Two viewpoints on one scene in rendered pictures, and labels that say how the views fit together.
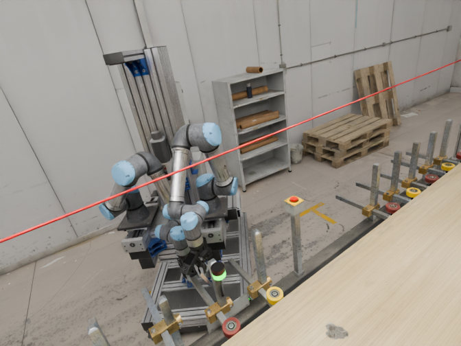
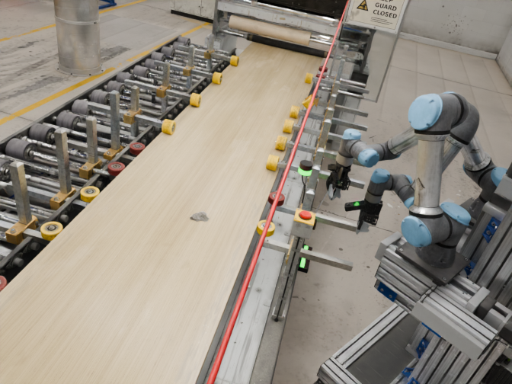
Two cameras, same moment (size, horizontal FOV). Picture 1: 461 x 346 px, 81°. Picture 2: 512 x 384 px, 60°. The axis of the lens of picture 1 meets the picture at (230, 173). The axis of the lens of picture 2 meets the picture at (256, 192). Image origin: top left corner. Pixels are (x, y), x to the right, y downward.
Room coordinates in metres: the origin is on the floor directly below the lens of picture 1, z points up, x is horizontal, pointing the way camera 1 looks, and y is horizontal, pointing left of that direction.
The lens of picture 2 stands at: (1.76, -1.41, 2.11)
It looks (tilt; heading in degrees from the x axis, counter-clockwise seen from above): 34 degrees down; 126
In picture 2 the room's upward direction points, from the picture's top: 11 degrees clockwise
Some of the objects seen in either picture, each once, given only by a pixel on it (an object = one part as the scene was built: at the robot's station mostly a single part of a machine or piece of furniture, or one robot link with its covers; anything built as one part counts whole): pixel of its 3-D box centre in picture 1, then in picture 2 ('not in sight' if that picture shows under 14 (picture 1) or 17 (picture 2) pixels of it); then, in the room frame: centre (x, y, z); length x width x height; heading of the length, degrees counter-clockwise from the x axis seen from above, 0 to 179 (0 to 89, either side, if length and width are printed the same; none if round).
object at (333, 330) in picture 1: (336, 330); (199, 215); (0.66, -0.31, 0.91); 0.09 x 0.07 x 0.02; 58
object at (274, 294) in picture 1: (275, 301); (264, 234); (0.89, -0.11, 0.85); 0.08 x 0.08 x 0.11
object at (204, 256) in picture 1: (199, 251); (340, 174); (1.01, 0.21, 1.13); 0.09 x 0.08 x 0.12; 140
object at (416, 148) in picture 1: (412, 170); not in sight; (1.77, -1.38, 0.89); 0.04 x 0.04 x 0.48; 29
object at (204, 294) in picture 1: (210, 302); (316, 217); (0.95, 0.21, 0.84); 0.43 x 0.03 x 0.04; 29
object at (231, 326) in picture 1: (232, 333); (275, 204); (0.76, 0.11, 0.85); 0.08 x 0.08 x 0.11
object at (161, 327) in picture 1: (166, 327); not in sight; (0.78, 0.39, 0.95); 0.14 x 0.06 x 0.05; 119
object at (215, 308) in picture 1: (219, 309); not in sight; (0.90, 0.17, 0.85); 0.14 x 0.06 x 0.05; 119
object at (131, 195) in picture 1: (129, 195); (499, 185); (1.55, 0.66, 1.21); 0.13 x 0.12 x 0.14; 144
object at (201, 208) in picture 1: (195, 212); (367, 154); (1.10, 0.20, 1.29); 0.11 x 0.11 x 0.08; 70
